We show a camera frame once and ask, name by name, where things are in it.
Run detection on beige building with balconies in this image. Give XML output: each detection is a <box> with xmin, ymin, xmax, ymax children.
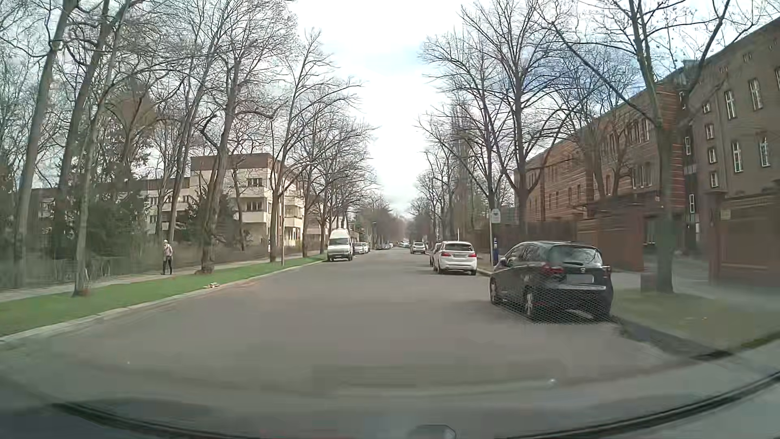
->
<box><xmin>143</xmin><ymin>153</ymin><xmax>306</xmax><ymax>248</ymax></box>

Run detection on grass verge with bare soil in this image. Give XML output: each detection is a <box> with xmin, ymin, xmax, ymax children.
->
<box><xmin>611</xmin><ymin>288</ymin><xmax>780</xmax><ymax>351</ymax></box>

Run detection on grey paved pavement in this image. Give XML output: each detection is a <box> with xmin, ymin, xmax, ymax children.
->
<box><xmin>0</xmin><ymin>253</ymin><xmax>306</xmax><ymax>304</ymax></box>
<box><xmin>475</xmin><ymin>253</ymin><xmax>780</xmax><ymax>309</ymax></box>

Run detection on red brick building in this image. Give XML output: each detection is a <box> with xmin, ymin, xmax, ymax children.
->
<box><xmin>513</xmin><ymin>80</ymin><xmax>688</xmax><ymax>272</ymax></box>

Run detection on row of bare trees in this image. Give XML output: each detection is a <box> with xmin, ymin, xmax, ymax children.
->
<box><xmin>0</xmin><ymin>0</ymin><xmax>406</xmax><ymax>298</ymax></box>
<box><xmin>407</xmin><ymin>0</ymin><xmax>780</xmax><ymax>294</ymax></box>

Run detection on road sign on post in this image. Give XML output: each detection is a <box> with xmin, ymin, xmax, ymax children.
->
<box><xmin>488</xmin><ymin>209</ymin><xmax>502</xmax><ymax>267</ymax></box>

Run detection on wire mesh fence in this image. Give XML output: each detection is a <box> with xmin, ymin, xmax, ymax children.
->
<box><xmin>0</xmin><ymin>241</ymin><xmax>272</xmax><ymax>289</ymax></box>

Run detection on white van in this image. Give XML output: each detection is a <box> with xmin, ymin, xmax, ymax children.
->
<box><xmin>326</xmin><ymin>228</ymin><xmax>354</xmax><ymax>262</ymax></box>

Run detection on dark grey car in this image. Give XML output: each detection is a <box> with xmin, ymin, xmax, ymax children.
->
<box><xmin>489</xmin><ymin>241</ymin><xmax>614</xmax><ymax>322</ymax></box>

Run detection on brown wall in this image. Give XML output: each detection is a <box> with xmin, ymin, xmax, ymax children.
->
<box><xmin>463</xmin><ymin>219</ymin><xmax>580</xmax><ymax>256</ymax></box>

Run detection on grey asphalt road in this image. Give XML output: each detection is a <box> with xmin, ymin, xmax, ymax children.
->
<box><xmin>0</xmin><ymin>246</ymin><xmax>689</xmax><ymax>391</ymax></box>

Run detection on brown brick building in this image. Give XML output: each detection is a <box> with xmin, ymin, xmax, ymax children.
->
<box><xmin>681</xmin><ymin>18</ymin><xmax>780</xmax><ymax>287</ymax></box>

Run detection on car's own bonnet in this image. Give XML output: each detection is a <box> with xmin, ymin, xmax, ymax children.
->
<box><xmin>0</xmin><ymin>339</ymin><xmax>780</xmax><ymax>439</ymax></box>

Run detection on dark evergreen trees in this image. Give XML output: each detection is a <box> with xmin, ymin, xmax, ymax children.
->
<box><xmin>52</xmin><ymin>116</ymin><xmax>241</xmax><ymax>257</ymax></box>

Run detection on white car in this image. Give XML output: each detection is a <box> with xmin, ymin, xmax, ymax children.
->
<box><xmin>431</xmin><ymin>241</ymin><xmax>479</xmax><ymax>276</ymax></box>

